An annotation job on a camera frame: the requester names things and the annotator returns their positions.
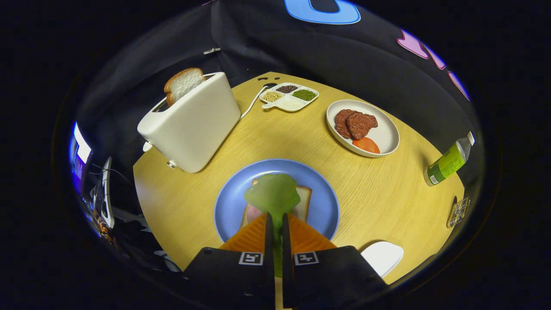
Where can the brown meat patty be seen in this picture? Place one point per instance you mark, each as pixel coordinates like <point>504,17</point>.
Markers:
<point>341,122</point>
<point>360,125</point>

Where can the white bread slice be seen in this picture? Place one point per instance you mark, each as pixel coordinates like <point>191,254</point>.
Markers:
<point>304,202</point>

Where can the white cloth clip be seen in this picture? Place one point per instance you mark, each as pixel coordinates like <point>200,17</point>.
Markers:
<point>212,51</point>

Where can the small white oval plate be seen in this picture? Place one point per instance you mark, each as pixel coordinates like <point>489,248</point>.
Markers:
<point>381,256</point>

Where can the toasted bread slice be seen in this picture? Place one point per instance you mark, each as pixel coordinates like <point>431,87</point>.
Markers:
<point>183,84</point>

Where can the black backdrop cloth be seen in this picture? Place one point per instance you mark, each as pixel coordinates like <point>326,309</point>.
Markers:
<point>301,47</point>

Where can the pile of red beans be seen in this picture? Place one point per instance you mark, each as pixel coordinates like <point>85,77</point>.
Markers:
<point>287,89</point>

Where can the green label plastic bottle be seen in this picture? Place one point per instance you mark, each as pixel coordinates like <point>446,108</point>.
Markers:
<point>447,163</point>

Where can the blue round plate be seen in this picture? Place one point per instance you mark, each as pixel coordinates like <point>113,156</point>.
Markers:
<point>318,202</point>

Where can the red tomato slice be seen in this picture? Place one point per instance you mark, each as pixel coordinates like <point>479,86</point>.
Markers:
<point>366,145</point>

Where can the white round plate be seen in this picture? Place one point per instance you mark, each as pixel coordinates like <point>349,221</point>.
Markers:
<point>385,133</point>

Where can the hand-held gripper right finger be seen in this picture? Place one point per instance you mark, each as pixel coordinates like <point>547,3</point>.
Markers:
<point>286,245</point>

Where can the white toaster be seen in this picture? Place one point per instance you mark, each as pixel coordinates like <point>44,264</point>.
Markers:
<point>193,125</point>

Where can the pile of yellow beans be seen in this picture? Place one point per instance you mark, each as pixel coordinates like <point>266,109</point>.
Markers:
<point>271,96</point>

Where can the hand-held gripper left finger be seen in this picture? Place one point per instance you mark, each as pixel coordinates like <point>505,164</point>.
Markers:
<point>269,245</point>

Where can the green lettuce leaf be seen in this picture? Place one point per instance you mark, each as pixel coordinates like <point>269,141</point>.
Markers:
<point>271,193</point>

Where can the pink ham slice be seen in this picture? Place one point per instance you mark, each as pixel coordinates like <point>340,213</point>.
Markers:
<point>254,213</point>

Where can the computer monitor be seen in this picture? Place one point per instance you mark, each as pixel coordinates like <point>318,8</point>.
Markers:
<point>80,150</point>

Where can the white curved stand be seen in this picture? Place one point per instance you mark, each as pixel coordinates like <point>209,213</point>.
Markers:
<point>107,193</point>

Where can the white divided dish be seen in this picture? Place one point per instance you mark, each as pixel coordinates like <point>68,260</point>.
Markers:
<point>292,104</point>

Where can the pile of green beans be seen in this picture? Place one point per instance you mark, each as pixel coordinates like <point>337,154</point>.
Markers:
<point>304,95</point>

